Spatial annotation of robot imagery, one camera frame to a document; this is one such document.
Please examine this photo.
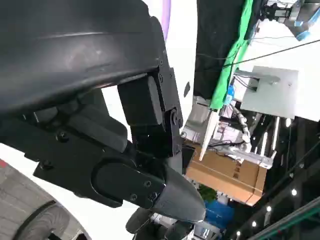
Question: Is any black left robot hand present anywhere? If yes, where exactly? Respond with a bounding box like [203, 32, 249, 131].
[0, 0, 207, 240]

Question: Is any lilac plate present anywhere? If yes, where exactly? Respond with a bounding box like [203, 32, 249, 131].
[160, 0, 174, 42]

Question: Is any silver metal cabinet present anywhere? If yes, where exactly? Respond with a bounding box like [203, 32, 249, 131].
[183, 96, 213, 145]

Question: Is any black hanging cloth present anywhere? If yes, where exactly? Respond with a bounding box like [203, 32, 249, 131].
[193, 0, 262, 101]

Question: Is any rolled grey-beige towel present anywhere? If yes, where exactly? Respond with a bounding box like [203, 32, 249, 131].
[0, 158, 91, 240]

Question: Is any green hanging cloth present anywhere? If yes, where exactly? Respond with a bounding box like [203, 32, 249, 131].
[209, 0, 262, 111]

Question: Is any white slanted stick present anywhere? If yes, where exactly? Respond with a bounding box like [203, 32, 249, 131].
[199, 107, 221, 162]

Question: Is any small blue device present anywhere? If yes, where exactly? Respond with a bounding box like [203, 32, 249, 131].
[226, 84, 236, 105]

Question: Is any brown cardboard box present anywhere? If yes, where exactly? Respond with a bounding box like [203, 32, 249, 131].
[184, 143, 268, 207]

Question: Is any white flat panel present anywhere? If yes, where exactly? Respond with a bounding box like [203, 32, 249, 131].
[240, 65, 300, 119]

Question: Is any blue bin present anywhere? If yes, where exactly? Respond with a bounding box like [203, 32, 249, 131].
[203, 198, 236, 230]

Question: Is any grey machine with blue parts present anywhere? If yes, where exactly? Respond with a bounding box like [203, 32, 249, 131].
[259, 0, 320, 42]

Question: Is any dark beam with green edge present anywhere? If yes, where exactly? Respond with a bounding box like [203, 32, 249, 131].
[246, 194, 320, 240]

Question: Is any silver foil hose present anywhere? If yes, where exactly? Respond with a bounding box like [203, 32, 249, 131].
[233, 106, 252, 145]

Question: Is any thin black cable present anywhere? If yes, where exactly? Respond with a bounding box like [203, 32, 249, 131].
[194, 39, 320, 68]

